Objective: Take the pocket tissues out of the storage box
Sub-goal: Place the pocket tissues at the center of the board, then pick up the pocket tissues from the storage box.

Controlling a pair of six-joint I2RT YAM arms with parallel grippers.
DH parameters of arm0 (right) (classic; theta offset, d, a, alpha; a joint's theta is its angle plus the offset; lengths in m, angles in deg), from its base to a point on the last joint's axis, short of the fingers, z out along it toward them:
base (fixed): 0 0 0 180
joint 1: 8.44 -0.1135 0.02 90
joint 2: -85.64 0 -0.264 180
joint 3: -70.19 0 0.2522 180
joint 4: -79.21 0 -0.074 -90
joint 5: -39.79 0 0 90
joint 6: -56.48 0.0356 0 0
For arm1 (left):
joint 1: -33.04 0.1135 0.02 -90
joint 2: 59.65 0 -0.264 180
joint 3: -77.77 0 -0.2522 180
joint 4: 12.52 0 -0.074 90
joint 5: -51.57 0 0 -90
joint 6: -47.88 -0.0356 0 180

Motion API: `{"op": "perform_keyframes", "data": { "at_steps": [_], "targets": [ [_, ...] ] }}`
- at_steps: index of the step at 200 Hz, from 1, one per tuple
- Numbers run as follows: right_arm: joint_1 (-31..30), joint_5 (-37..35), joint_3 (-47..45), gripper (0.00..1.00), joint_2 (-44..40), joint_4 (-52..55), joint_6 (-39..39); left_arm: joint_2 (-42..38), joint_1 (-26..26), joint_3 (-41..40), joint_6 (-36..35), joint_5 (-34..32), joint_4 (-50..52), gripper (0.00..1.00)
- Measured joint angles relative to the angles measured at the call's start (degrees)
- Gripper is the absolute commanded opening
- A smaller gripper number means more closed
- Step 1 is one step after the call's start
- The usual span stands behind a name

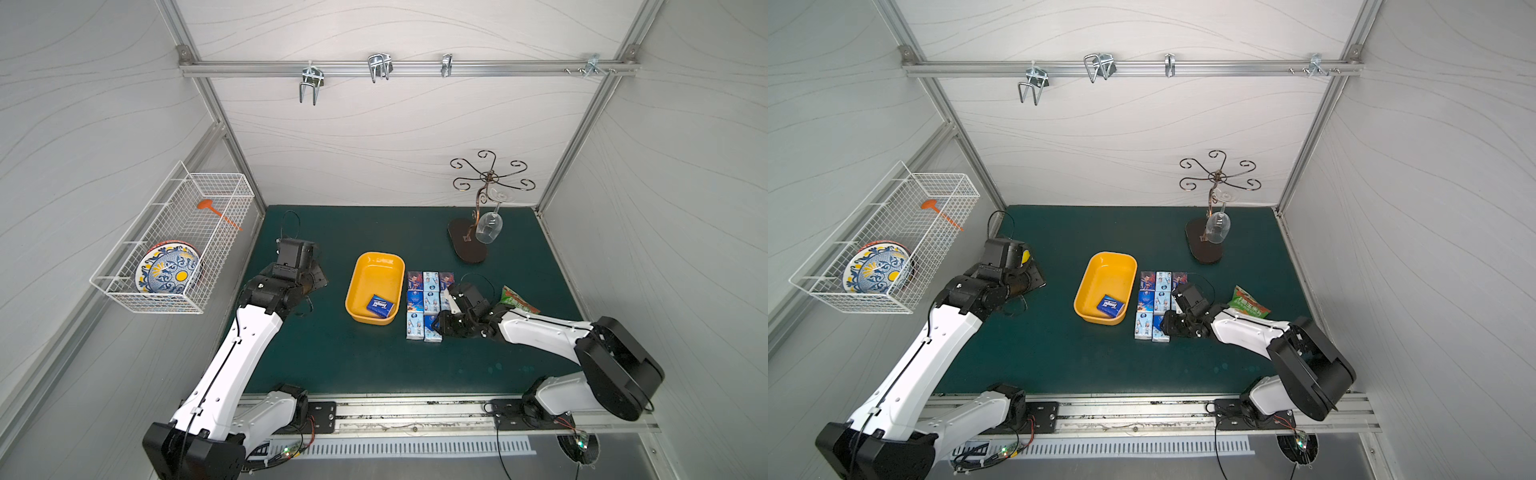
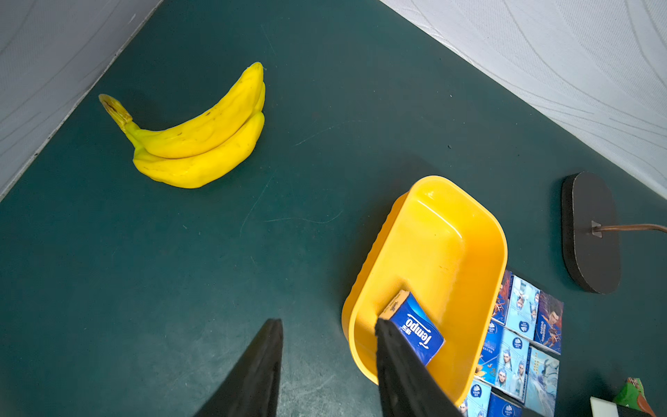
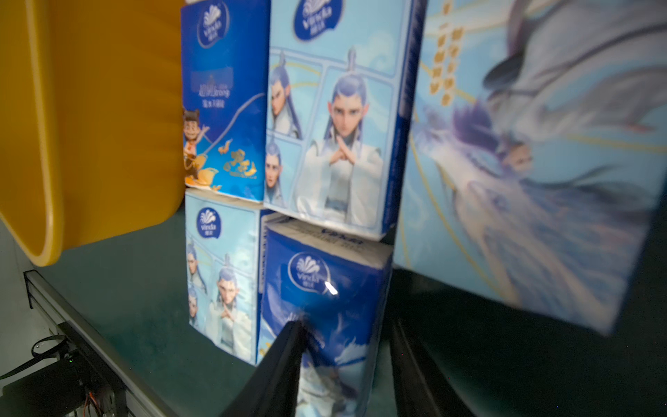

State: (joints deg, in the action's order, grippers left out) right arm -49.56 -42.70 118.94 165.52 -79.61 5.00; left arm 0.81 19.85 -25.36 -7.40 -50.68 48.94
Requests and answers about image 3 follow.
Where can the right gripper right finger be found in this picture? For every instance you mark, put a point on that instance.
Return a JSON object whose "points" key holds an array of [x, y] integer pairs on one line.
{"points": [[420, 388]]}

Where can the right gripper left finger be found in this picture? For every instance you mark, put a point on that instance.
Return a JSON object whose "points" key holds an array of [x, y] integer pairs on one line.
{"points": [[273, 388]]}

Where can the blue white tissue pack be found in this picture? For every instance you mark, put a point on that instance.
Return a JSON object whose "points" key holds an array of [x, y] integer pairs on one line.
{"points": [[338, 285]]}

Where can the light blue anime tissue pack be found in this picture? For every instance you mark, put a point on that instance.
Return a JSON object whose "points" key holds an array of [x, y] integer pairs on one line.
{"points": [[224, 269]]}

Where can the small blue tissue pack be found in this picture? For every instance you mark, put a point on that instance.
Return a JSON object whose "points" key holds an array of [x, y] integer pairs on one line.
{"points": [[536, 159]]}

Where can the barcode white tissue pack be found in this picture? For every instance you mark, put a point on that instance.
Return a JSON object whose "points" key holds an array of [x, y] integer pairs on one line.
{"points": [[341, 81]]}

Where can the yellow plastic storage box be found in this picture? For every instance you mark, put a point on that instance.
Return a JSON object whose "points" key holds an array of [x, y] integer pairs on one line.
{"points": [[91, 107]]}

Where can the blue orange tissue pack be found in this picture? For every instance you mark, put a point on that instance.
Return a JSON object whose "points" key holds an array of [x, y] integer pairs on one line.
{"points": [[225, 64]]}

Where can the green table mat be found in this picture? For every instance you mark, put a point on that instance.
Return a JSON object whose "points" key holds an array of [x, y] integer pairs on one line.
{"points": [[128, 294]]}

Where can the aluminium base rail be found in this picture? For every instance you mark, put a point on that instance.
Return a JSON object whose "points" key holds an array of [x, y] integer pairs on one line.
{"points": [[73, 371]]}

